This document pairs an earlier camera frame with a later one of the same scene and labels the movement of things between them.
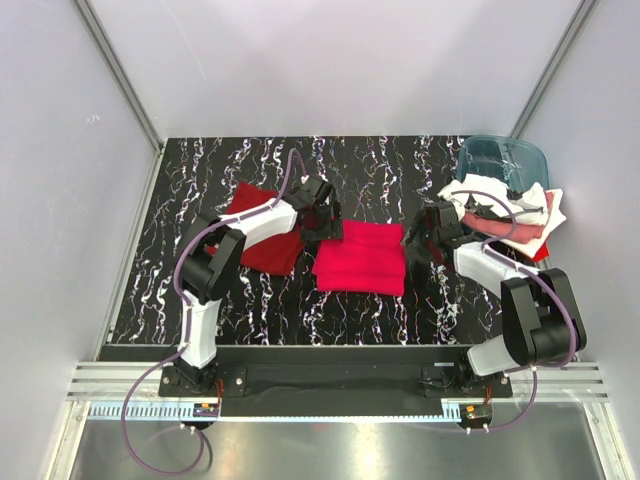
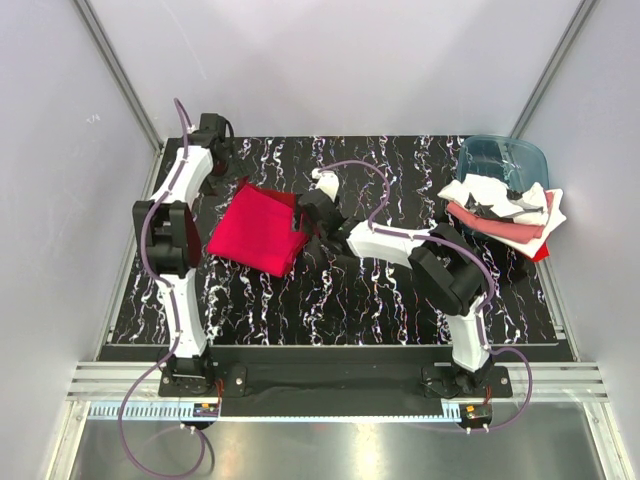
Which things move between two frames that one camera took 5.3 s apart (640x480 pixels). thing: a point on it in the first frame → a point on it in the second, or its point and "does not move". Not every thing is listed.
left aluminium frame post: x=121 y=73 does not move
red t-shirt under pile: x=542 y=253 does not move
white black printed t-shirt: x=529 y=203 does not move
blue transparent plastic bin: x=516 y=163 does not move
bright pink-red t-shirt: x=370 y=260 → x=257 y=232
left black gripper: x=322 y=230 → x=230 y=167
